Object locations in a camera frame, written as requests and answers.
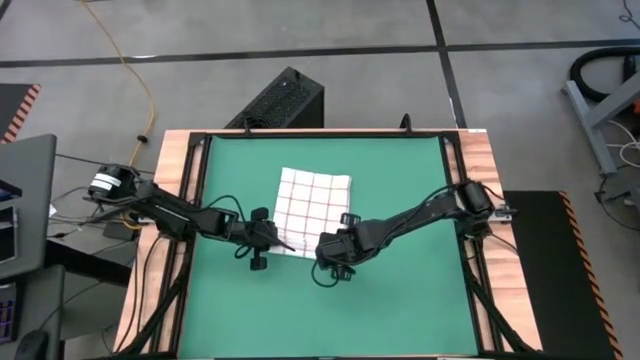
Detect yellow cable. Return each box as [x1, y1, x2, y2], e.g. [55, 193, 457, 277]
[79, 0, 156, 169]

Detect white cables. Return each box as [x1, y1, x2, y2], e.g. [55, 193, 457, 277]
[607, 119, 640, 169]

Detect black vacuum hose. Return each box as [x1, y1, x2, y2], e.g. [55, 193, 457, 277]
[569, 45, 640, 104]

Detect green table mat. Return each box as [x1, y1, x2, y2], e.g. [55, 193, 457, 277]
[178, 134, 480, 359]

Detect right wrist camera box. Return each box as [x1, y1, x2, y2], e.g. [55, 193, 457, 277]
[314, 232, 344, 266]

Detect small black hazard-striped mat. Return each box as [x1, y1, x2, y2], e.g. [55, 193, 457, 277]
[0, 82, 42, 145]

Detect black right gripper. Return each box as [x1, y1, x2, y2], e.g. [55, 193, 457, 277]
[332, 212, 384, 281]

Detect black cable loop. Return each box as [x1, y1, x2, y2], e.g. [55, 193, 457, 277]
[594, 169, 640, 231]

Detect grey keyboard desk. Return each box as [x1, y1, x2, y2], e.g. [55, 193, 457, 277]
[0, 264, 66, 360]

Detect black computer mouse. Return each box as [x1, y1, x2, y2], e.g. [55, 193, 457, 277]
[14, 328, 50, 360]

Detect black aluminium table frame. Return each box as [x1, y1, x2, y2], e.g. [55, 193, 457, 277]
[117, 130, 539, 360]

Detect grey metal stand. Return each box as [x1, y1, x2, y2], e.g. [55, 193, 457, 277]
[562, 69, 640, 176]

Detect large black hazard-striped mat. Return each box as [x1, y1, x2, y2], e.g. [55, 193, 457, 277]
[502, 189, 624, 360]

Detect white red-checked towel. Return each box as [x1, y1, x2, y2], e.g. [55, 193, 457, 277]
[267, 167, 353, 260]

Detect black mesh computer tower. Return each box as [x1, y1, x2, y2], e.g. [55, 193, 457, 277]
[224, 65, 326, 130]

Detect black power adapter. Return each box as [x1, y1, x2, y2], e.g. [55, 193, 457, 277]
[102, 221, 137, 242]

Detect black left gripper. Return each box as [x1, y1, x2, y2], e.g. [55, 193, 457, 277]
[232, 207, 297, 272]

